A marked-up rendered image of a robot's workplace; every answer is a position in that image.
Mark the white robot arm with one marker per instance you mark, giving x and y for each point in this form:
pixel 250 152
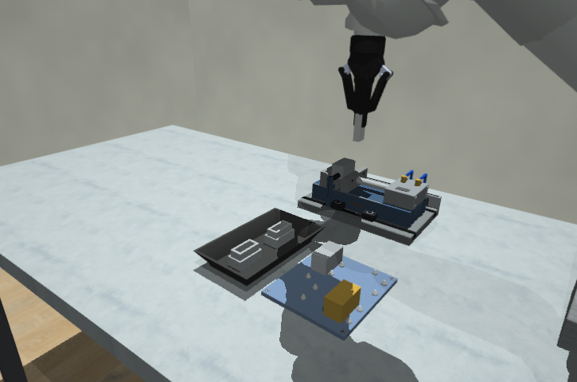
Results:
pixel 547 28

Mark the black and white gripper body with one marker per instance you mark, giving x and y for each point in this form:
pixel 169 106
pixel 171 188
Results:
pixel 367 50

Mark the yellow rectangular block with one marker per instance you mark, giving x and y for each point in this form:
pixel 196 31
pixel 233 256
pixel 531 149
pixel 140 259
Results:
pixel 341 301

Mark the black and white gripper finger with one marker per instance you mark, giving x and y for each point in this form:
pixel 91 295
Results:
pixel 366 106
pixel 352 96

